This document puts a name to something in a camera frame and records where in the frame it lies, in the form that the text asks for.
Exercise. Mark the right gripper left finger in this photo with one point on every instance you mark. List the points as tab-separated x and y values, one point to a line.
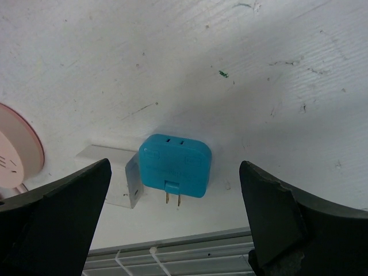
49	230

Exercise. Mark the pink round power strip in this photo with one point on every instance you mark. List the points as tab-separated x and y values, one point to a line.
22	153

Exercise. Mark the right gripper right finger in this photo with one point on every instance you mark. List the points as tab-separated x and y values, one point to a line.
297	233

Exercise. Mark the white grey charger plug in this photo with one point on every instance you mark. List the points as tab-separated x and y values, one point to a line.
125	187

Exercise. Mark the blue charger plug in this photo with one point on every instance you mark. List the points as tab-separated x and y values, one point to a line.
175	165

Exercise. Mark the aluminium rail frame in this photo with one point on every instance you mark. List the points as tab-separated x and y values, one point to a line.
217	253

